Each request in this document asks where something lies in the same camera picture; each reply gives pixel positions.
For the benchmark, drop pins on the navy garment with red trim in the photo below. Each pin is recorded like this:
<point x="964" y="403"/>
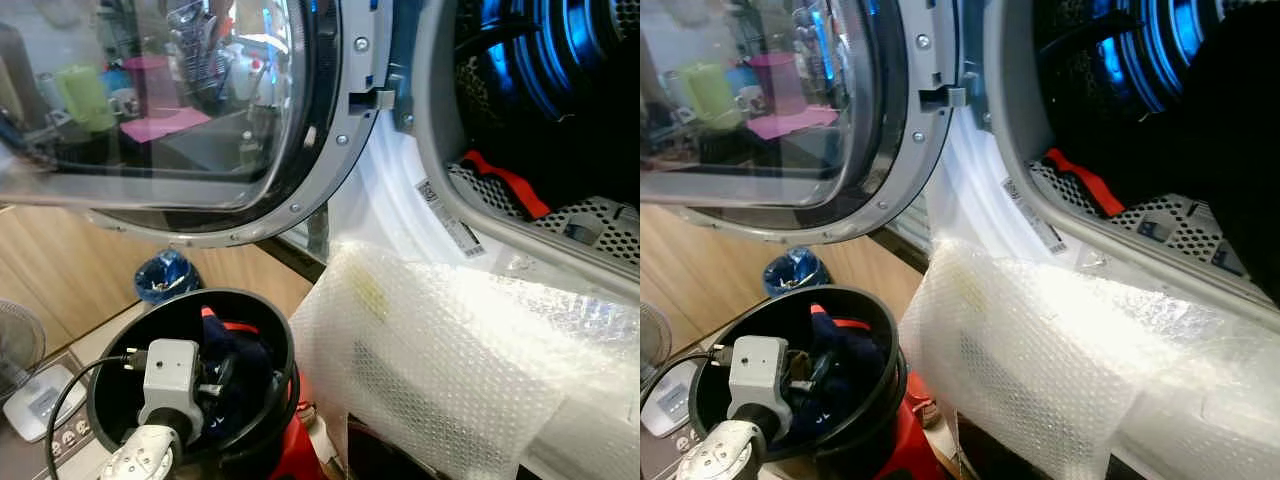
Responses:
<point x="250" y="365"/>
<point x="850" y="360"/>

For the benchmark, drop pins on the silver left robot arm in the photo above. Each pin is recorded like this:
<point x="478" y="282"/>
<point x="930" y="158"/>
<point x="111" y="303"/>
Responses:
<point x="720" y="460"/>
<point x="140" y="460"/>

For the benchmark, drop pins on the white washing machine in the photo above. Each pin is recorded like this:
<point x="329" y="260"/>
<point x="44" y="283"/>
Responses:
<point x="385" y="195"/>
<point x="965" y="190"/>

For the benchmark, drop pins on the blue plastic bag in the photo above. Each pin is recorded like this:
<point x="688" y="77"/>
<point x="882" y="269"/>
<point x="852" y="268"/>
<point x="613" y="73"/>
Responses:
<point x="168" y="275"/>
<point x="798" y="272"/>

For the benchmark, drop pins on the black plastic bucket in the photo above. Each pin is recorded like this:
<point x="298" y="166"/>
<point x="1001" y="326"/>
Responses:
<point x="712" y="400"/>
<point x="115" y="395"/>

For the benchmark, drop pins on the red plastic stool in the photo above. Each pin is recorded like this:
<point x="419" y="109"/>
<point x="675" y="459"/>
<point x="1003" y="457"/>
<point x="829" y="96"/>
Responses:
<point x="295" y="450"/>
<point x="915" y="440"/>

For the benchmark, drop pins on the white fan base with panel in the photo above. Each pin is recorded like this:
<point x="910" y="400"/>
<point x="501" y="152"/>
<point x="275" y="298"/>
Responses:
<point x="40" y="405"/>
<point x="662" y="410"/>

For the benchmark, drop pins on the grey electric fan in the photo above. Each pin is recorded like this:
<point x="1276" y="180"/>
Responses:
<point x="20" y="345"/>
<point x="652" y="340"/>

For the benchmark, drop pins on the round glass washer door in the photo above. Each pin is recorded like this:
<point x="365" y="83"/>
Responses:
<point x="800" y="160"/>
<point x="230" y="160"/>

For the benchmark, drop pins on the clear bubble wrap sheet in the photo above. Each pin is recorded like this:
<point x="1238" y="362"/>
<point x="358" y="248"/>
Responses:
<point x="450" y="340"/>
<point x="1050" y="340"/>

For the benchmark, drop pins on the perforated grey lint filter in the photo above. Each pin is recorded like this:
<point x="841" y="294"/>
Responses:
<point x="600" y="225"/>
<point x="1170" y="220"/>

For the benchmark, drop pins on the white label sticker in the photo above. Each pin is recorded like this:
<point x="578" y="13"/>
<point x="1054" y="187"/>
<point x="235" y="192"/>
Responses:
<point x="455" y="225"/>
<point x="1038" y="220"/>

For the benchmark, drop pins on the black garment with red trim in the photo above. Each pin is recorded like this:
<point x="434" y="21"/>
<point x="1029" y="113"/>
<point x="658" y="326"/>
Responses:
<point x="1090" y="185"/>
<point x="510" y="188"/>

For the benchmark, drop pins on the steel washer drum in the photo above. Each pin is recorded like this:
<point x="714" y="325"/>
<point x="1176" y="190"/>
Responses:
<point x="545" y="60"/>
<point x="1130" y="55"/>

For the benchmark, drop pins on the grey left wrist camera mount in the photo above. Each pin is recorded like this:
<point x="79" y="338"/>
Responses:
<point x="757" y="370"/>
<point x="170" y="375"/>

